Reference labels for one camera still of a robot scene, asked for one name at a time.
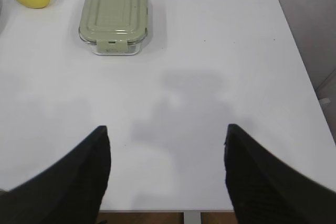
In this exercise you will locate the white table leg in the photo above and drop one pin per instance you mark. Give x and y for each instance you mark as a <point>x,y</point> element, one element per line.
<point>192,217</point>

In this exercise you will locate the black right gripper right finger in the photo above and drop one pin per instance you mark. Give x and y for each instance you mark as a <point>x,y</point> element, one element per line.
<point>264,189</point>

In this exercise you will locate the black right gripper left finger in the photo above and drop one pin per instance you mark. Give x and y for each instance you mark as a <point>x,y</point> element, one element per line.
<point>70,191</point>

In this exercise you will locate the green lid glass food container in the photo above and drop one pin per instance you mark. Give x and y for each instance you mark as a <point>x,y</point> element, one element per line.
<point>114,27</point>

